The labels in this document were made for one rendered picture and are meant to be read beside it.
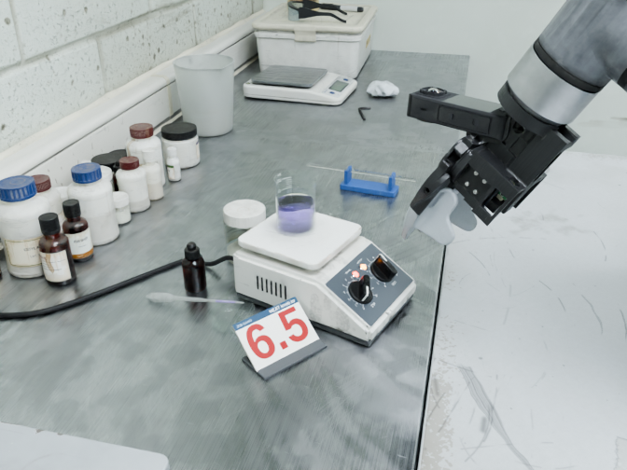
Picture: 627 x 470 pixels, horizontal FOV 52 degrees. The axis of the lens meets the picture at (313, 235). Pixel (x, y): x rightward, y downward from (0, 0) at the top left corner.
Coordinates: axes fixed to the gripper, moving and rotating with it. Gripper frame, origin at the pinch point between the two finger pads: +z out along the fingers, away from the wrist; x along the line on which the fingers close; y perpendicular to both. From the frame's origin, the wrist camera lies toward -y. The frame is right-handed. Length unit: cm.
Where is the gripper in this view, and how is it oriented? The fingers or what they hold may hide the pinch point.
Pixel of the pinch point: (412, 221)
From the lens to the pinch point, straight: 76.1
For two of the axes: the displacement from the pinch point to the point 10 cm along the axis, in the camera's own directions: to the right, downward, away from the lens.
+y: 6.3, 7.2, -2.9
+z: -4.2, 6.3, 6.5
